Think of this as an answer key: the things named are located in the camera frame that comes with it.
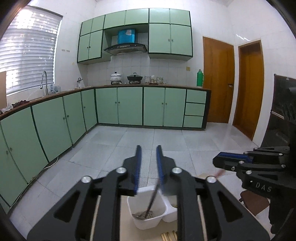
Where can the green lower kitchen cabinets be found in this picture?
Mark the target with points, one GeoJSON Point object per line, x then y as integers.
{"type": "Point", "coordinates": [37, 132]}

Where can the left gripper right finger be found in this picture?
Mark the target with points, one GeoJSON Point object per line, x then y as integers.
{"type": "Point", "coordinates": [206, 210]}

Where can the white cooking pot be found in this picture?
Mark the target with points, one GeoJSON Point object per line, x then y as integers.
{"type": "Point", "coordinates": [115, 78]}

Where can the green upper kitchen cabinets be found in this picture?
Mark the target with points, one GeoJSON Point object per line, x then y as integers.
{"type": "Point", "coordinates": [161, 33]}

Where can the white window blind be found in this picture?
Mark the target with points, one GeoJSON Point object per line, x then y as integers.
{"type": "Point", "coordinates": [28, 48]}

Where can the black cabinet at right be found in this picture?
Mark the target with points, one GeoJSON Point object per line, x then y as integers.
{"type": "Point", "coordinates": [282, 113]}

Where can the green kitchen cabinets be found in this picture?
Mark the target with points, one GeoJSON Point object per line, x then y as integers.
{"type": "Point", "coordinates": [161, 33]}
{"type": "Point", "coordinates": [37, 132]}

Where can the blue box above hood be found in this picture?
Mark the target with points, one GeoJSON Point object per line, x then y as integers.
{"type": "Point", "coordinates": [127, 36]}

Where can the bamboo chopstick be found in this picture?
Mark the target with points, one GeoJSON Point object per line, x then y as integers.
{"type": "Point", "coordinates": [169, 236]}

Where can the green thermos bottle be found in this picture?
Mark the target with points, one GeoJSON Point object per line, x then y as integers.
{"type": "Point", "coordinates": [200, 78]}

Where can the chrome kitchen faucet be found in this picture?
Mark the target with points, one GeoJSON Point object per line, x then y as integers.
{"type": "Point", "coordinates": [44, 81]}

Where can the brown wooden door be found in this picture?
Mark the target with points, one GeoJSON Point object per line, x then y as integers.
{"type": "Point", "coordinates": [219, 73]}
{"type": "Point", "coordinates": [250, 88]}

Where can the white two-compartment utensil holder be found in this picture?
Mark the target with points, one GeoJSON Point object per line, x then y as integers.
{"type": "Point", "coordinates": [164, 208]}

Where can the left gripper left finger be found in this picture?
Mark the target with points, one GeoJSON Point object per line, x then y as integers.
{"type": "Point", "coordinates": [90, 210]}

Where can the red-tipped wooden chopstick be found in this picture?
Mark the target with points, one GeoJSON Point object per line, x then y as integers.
{"type": "Point", "coordinates": [219, 173]}

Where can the black wok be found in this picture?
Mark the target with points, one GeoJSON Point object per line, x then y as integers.
{"type": "Point", "coordinates": [134, 78]}

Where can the black range hood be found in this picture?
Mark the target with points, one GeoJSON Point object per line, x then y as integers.
{"type": "Point", "coordinates": [126, 48]}

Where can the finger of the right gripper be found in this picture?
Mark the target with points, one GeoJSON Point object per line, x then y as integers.
{"type": "Point", "coordinates": [240, 157]}
{"type": "Point", "coordinates": [229, 164]}

